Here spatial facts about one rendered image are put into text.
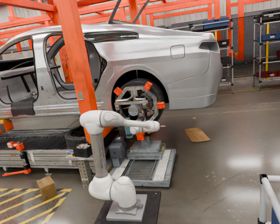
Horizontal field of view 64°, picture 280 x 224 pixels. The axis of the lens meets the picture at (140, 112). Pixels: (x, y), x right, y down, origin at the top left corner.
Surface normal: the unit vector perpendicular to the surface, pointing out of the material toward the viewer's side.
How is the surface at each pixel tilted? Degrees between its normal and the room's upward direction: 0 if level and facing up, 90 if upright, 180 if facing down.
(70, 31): 90
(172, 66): 90
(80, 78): 90
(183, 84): 90
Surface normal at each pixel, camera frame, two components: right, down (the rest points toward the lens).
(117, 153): -0.25, 0.31
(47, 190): 0.56, 0.16
